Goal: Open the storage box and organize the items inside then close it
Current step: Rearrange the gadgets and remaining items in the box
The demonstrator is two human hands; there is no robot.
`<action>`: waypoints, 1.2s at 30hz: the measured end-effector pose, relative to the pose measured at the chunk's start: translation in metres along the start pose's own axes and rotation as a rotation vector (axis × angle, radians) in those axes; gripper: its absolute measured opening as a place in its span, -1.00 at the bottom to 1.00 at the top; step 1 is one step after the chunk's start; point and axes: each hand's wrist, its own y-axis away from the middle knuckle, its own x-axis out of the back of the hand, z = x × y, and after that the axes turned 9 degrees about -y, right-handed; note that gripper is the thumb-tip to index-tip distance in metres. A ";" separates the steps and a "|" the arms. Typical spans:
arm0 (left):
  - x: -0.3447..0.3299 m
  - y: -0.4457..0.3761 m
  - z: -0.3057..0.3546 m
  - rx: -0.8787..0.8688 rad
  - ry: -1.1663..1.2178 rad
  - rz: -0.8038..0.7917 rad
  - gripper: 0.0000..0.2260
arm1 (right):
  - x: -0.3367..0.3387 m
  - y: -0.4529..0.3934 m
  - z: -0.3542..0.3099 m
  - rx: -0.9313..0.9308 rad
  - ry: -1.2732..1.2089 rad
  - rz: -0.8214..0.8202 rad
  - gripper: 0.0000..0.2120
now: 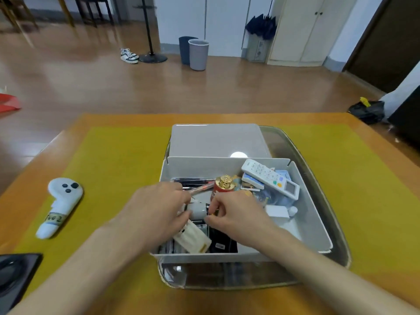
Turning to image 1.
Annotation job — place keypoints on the person's left hand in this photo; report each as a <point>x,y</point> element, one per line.
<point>154,213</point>

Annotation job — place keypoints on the person's right hand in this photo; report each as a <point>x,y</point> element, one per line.
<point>246,219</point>

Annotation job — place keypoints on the clear round clip container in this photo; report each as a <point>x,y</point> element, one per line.
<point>267,197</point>

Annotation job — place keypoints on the red cylindrical can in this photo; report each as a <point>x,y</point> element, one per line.
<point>223,186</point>

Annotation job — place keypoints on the white remote control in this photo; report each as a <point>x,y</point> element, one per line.
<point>272,180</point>

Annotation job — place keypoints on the small white-capped bottle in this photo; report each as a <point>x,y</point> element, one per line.
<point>293,211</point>

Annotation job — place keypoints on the bundle of black pens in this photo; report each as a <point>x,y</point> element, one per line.
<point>192,181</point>

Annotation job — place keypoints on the red marker pen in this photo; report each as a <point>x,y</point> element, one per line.
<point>201,188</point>

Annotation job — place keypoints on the white storage box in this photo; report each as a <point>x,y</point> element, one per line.
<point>203,167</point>

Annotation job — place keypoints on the white box lid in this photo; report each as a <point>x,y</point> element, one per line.
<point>213,141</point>

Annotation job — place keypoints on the person's right forearm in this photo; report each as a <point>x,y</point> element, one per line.
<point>328,282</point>

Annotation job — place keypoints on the person's left forearm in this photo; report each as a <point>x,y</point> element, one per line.
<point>75,278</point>

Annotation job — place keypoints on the yellow table mat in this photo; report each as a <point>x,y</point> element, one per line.
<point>115,160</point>

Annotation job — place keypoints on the stainless steel tray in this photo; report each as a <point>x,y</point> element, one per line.
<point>288,144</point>

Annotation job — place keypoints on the white handheld controller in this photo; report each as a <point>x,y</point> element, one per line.
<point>62,200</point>

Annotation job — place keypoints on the black smartphone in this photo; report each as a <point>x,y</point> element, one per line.
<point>16,278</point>

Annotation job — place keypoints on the black coat stand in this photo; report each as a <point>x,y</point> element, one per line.
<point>152,58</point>

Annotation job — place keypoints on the white sneaker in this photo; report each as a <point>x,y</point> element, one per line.
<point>128,59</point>
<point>126,50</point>

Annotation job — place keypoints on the black garbage bag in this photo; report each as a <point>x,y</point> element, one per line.
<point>367,113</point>

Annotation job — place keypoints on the gray trash bin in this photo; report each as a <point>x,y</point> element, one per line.
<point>198,55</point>

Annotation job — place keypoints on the dark blue trash bin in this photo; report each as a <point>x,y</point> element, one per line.
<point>183,50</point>

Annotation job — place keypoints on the gray metal safe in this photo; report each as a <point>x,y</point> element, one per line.
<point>257,47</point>

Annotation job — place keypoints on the red plastic bag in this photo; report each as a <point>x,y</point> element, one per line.
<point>8,101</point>

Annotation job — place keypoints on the black low cabinet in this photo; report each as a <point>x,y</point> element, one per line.
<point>407,124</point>

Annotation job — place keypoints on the navy folded umbrella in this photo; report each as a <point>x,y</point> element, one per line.
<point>261,27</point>

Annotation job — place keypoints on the white built-in wardrobe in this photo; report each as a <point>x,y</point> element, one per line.
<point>183,19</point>

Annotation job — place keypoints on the cream two-door cabinet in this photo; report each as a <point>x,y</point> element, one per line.
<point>302,29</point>

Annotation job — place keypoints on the wooden side table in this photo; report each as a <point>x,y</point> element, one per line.
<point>65,11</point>

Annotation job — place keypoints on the dark brown door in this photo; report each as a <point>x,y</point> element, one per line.
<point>384,42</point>

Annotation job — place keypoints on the wooden chair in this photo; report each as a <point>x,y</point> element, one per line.
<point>16,9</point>

